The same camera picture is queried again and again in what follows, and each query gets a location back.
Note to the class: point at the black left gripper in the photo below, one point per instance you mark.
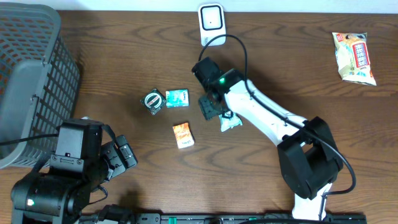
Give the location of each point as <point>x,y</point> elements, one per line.
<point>123,152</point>

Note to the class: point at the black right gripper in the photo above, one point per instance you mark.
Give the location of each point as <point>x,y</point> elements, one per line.
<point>206,110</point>

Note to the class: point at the teal white snack packet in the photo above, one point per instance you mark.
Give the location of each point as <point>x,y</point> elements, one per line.
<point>229,120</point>

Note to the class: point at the orange snack packet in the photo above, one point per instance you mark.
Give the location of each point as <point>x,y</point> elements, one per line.
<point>183,135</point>

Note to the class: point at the white yellow chip bag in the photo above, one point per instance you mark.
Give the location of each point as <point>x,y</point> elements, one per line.
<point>352,57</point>

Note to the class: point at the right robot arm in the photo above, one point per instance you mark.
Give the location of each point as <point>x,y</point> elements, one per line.
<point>307,152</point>

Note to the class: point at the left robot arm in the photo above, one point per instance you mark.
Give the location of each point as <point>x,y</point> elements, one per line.
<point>58,188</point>

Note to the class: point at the white barcode scanner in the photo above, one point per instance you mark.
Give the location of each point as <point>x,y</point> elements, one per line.
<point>211,21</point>

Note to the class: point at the dark grey plastic basket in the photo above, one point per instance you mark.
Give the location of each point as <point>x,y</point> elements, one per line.
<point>40,82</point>

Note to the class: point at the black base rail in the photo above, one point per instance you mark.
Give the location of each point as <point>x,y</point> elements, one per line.
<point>155,218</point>

